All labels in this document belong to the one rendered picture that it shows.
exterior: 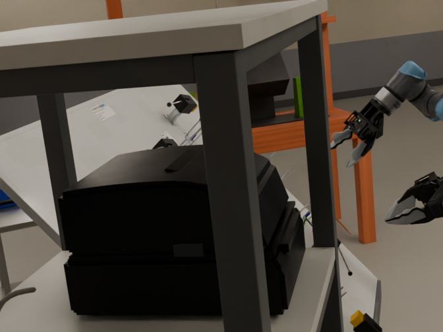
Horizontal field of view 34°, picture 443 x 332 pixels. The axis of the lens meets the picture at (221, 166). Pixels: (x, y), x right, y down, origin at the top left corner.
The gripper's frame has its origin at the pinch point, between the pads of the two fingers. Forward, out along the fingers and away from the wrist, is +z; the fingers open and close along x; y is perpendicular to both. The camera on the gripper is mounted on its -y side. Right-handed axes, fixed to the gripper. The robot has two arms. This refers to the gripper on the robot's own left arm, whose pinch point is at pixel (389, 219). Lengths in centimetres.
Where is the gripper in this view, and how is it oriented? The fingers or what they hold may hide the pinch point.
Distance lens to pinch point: 177.0
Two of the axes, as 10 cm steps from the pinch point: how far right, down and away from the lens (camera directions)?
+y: 2.0, -3.0, 9.3
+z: -8.2, 4.7, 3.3
